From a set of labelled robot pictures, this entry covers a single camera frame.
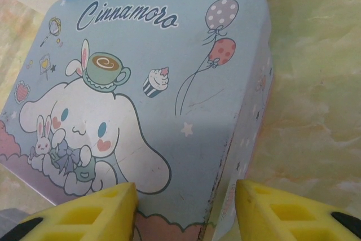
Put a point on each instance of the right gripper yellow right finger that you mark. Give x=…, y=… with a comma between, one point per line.
x=287, y=218

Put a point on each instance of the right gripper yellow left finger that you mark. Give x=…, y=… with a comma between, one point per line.
x=93, y=218

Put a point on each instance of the blue cartoon tin box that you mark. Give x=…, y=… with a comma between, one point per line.
x=169, y=105

